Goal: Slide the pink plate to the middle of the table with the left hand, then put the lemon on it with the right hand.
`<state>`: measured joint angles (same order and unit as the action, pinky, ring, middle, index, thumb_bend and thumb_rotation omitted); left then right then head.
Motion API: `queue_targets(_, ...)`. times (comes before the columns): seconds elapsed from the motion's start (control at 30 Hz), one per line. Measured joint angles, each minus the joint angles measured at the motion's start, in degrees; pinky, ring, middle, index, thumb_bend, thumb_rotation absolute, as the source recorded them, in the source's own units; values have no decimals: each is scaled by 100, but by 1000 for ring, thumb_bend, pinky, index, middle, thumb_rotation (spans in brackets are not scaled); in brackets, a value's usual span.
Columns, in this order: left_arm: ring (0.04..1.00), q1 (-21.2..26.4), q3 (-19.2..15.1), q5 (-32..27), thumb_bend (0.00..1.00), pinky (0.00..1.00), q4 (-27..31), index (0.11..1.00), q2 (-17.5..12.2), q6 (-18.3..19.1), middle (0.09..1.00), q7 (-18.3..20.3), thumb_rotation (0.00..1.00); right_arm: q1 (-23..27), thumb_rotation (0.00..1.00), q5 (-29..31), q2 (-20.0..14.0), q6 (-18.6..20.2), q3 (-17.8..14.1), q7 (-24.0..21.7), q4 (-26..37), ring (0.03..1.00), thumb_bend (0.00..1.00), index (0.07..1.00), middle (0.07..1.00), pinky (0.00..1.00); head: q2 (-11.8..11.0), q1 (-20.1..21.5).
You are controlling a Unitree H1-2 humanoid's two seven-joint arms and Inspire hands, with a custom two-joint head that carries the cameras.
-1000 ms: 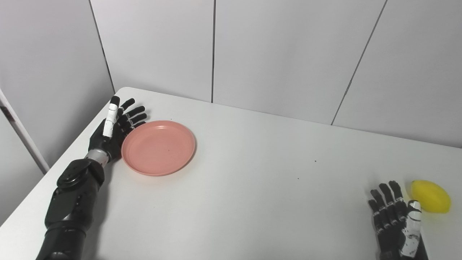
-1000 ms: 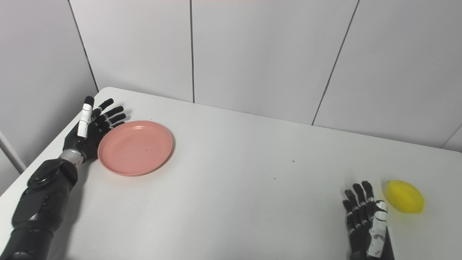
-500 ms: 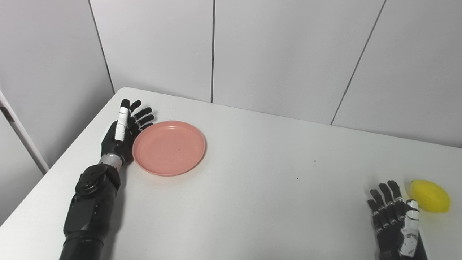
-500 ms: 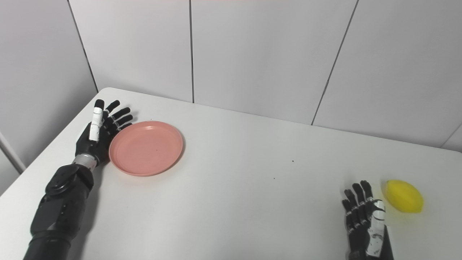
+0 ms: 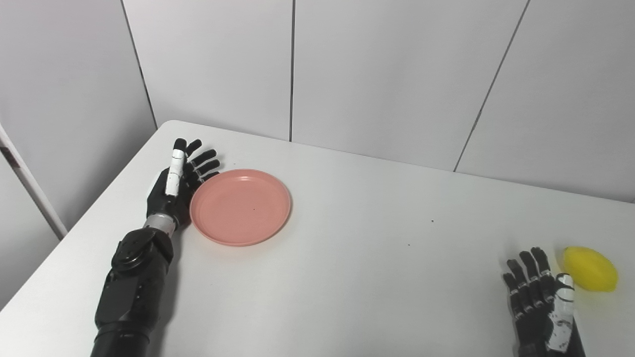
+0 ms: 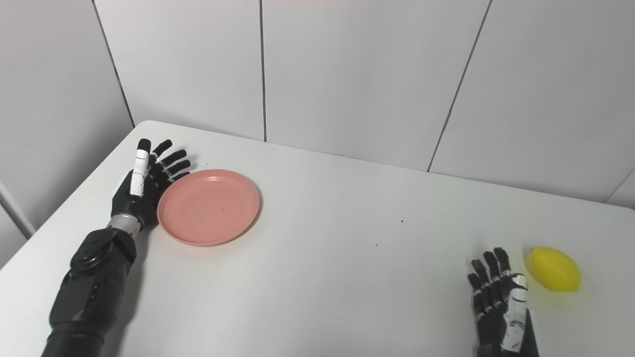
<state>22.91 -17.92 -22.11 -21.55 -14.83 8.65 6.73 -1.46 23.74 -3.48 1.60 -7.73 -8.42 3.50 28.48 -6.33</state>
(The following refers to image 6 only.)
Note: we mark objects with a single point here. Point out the yellow lemon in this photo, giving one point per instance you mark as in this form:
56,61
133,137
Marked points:
553,270

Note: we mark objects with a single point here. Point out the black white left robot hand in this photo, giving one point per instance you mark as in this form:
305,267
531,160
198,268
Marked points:
136,203

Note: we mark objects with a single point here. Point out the pink round plate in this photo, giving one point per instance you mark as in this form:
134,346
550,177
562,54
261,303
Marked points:
211,208

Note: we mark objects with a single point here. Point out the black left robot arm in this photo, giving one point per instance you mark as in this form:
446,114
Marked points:
92,287

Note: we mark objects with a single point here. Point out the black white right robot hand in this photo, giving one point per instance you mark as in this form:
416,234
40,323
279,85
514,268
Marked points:
496,327

